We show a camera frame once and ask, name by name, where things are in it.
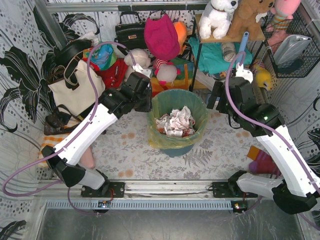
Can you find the yellow plush duck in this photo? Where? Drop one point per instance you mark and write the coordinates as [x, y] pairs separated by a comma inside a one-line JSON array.
[[263, 77]]

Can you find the orange plush toy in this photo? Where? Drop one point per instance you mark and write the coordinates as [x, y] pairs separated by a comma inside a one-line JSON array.
[[181, 31]]

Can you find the red cloth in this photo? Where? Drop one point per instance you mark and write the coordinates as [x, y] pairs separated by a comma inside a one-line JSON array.
[[115, 75]]

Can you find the crumpled paper trash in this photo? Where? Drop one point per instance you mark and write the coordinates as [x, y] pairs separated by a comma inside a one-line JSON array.
[[179, 123]]

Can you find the white plush dog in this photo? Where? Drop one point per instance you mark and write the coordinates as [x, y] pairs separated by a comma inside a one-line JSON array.
[[216, 18]]

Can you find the blue floor mop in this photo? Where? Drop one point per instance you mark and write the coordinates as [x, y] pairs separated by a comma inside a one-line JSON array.
[[242, 47]]

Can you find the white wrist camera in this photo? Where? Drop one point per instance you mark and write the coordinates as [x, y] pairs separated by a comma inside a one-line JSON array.
[[145, 71], [244, 73]]

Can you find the black leather handbag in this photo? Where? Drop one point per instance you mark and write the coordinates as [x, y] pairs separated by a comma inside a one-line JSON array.
[[131, 35]]

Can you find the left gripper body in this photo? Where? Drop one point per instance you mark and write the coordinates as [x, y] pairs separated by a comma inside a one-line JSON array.
[[145, 99]]

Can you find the purple orange sock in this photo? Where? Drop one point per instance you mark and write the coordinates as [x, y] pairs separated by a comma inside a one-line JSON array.
[[262, 162]]

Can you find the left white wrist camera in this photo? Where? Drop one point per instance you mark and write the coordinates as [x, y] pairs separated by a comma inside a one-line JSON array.
[[145, 71]]

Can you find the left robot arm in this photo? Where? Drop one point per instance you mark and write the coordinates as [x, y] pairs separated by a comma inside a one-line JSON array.
[[64, 158]]

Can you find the yellow trash bag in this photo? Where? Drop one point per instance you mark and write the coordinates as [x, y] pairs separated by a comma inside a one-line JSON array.
[[175, 115]]

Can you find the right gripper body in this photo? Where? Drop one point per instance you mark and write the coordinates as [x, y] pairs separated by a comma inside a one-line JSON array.
[[220, 99]]

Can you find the silver foil pouch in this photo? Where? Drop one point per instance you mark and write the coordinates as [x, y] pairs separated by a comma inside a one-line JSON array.
[[291, 48]]

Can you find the pink white plush doll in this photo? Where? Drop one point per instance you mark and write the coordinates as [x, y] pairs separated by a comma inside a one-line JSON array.
[[165, 71]]

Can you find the brown teddy bear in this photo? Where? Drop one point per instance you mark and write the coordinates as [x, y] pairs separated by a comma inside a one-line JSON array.
[[245, 18]]

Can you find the orange checkered cloth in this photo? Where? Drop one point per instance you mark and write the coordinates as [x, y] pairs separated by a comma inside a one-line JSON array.
[[51, 140]]

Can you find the black wire basket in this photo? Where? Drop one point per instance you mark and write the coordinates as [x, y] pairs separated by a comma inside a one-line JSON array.
[[307, 60]]

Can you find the aluminium front rail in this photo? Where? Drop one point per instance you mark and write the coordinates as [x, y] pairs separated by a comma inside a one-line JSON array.
[[147, 189]]

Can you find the magenta fabric hat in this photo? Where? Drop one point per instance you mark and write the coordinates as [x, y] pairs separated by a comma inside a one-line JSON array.
[[161, 38]]

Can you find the pink rolled towel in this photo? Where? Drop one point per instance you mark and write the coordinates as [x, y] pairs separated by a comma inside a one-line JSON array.
[[87, 159]]

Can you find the cream plush sheep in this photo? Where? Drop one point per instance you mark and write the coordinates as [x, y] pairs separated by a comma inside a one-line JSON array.
[[140, 57]]

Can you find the colourful printed bag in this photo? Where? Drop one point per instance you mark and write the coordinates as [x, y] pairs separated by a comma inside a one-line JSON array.
[[103, 58]]

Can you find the pink plush toy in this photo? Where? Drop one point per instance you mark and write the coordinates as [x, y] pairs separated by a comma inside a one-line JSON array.
[[282, 11]]

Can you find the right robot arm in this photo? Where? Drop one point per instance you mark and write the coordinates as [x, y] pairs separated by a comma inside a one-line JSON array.
[[298, 189]]

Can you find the rainbow striped bag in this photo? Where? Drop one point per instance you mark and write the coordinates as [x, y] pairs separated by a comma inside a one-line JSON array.
[[182, 81]]

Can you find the teal trash bin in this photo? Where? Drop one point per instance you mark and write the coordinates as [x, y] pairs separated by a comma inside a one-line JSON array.
[[178, 125]]

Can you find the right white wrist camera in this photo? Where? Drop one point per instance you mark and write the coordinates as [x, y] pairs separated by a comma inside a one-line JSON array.
[[244, 73]]

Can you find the cream canvas tote bag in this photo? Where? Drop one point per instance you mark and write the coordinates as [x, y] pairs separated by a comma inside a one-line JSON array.
[[76, 100]]

